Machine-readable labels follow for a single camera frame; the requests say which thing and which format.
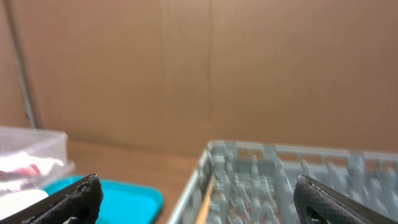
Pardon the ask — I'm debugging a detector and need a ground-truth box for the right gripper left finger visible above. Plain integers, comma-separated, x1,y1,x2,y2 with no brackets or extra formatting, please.
1,174,104,224

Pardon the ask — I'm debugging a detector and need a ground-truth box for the small pink bowl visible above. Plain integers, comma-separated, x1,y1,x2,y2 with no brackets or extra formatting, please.
0,189,49,220

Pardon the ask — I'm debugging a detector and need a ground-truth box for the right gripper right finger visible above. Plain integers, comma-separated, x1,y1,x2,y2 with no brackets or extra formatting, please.
294,175,397,224

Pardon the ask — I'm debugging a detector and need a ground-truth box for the grey dishwasher rack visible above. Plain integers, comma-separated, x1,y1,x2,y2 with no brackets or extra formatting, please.
169,140,397,223

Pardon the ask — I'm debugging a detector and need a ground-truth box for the white napkin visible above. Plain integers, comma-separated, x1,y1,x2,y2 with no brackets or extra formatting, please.
1,152,65,194

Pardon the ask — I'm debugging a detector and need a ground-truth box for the teal serving tray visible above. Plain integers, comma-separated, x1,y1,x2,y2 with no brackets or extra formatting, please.
42,175,165,224

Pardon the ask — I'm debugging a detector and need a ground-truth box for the clear plastic bin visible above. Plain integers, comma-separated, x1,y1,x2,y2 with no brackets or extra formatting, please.
1,126,69,195

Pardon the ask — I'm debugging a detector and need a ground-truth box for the red snack wrapper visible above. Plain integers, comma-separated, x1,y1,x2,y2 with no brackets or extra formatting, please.
1,164,41,181

